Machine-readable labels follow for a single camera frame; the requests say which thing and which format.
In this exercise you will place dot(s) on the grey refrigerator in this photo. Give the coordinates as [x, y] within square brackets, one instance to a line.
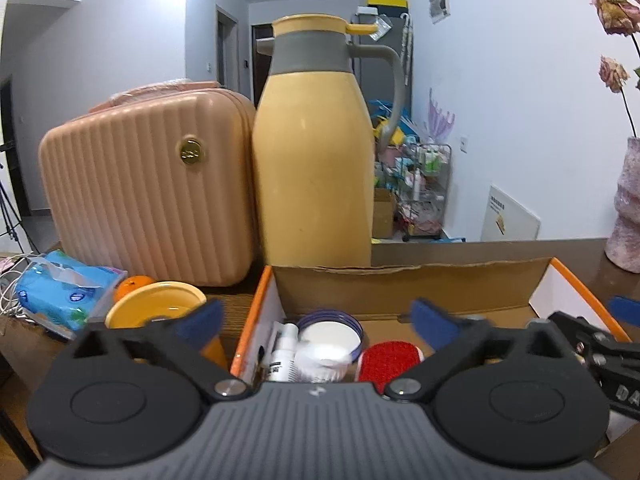
[367, 67]

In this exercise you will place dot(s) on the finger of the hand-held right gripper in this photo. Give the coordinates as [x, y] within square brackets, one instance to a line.
[625, 306]
[585, 332]

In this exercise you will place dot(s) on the large white ribbed cap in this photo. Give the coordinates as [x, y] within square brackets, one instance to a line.
[320, 367]

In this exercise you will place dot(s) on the blue tissue pack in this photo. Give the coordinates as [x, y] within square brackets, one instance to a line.
[55, 295]

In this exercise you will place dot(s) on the colourful household clutter pile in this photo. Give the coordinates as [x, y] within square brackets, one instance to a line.
[390, 132]

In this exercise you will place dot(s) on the yellow black box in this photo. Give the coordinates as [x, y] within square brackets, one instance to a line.
[387, 1]

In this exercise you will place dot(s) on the white leaning board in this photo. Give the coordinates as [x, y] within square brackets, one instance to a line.
[510, 220]

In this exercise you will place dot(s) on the dried pink rose bouquet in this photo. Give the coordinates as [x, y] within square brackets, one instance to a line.
[612, 10]

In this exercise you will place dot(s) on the pink ribbed suitcase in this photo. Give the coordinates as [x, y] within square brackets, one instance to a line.
[140, 195]

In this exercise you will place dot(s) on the yellow ceramic mug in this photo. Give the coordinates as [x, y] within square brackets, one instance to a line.
[150, 295]

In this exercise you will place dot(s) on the dark brown door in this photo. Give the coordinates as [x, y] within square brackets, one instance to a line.
[260, 75]

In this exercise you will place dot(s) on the orange cardboard box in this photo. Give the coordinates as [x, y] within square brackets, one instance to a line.
[400, 290]

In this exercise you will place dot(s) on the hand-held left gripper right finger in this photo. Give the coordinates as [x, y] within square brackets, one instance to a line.
[435, 325]

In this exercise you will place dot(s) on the white folded umbrella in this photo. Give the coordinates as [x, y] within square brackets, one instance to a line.
[407, 50]

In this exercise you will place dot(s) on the black tripod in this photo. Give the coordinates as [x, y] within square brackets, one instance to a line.
[5, 147]

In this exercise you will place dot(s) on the white wall outlet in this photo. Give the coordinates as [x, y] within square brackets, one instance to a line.
[464, 144]

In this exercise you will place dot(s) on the brown cardboard carton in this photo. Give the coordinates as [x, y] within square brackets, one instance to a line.
[384, 215]

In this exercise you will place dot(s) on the pink textured vase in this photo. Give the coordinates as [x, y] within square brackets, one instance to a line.
[627, 210]

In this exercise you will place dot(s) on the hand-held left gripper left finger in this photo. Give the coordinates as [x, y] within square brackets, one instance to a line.
[205, 317]

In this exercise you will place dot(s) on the grey interior doorway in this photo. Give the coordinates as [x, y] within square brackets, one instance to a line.
[227, 50]

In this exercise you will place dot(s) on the yellow thermos jug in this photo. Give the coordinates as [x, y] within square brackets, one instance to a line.
[315, 160]

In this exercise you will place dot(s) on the purple wall decoration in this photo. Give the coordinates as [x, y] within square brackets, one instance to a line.
[440, 120]

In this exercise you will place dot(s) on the round tin with blue rim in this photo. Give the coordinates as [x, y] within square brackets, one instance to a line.
[330, 332]

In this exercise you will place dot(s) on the orange fruit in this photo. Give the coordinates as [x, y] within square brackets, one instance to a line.
[130, 285]

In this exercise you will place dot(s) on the small white spray bottle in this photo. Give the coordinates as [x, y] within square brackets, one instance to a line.
[282, 355]

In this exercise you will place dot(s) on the red lint brush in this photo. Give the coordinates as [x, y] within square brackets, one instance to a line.
[385, 360]

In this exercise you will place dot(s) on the clear plastic bag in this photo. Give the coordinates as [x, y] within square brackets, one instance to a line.
[381, 27]

